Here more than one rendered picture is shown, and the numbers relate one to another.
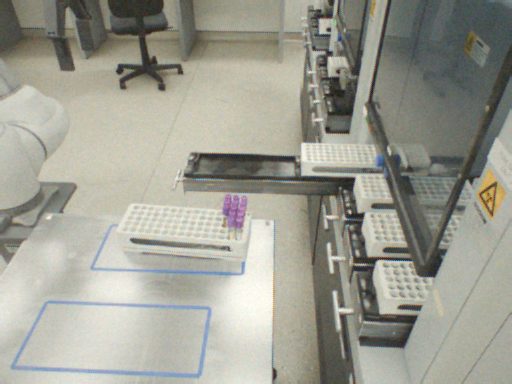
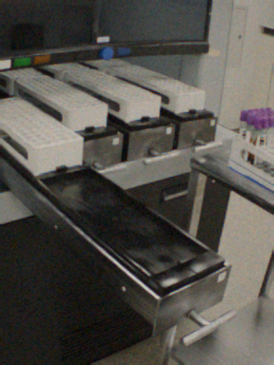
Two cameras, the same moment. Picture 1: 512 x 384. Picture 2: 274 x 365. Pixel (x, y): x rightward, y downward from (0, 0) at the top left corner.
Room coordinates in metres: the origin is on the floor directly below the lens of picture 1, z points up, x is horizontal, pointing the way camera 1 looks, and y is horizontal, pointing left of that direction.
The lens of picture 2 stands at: (1.41, 0.51, 1.19)
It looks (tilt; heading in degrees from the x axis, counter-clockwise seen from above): 27 degrees down; 226
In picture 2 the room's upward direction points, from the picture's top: 6 degrees clockwise
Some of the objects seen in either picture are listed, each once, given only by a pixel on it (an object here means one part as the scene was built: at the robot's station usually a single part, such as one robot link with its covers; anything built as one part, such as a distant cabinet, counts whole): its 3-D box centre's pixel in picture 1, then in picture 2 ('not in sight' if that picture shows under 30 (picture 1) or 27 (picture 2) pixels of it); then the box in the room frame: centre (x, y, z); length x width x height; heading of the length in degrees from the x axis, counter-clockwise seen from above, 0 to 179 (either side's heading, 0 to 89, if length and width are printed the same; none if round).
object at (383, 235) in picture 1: (428, 238); (107, 94); (0.66, -0.41, 0.83); 0.30 x 0.10 x 0.06; 87
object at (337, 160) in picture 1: (351, 162); (24, 133); (0.98, -0.28, 0.83); 0.30 x 0.10 x 0.06; 87
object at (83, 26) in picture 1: (85, 35); not in sight; (0.98, 0.41, 1.20); 0.03 x 0.01 x 0.07; 90
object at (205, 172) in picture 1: (289, 174); (68, 195); (0.99, -0.10, 0.78); 0.73 x 0.14 x 0.09; 87
